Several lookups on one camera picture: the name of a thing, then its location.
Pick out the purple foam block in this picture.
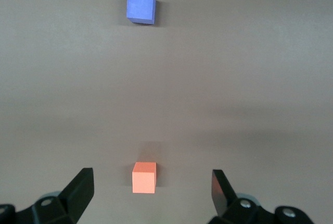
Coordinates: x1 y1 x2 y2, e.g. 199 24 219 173
126 0 156 26

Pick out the orange foam block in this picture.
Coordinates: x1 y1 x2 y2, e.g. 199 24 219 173
132 161 157 194

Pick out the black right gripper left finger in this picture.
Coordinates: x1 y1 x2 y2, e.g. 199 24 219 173
0 167 95 224

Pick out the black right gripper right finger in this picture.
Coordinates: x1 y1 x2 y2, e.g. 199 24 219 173
209 169 314 224

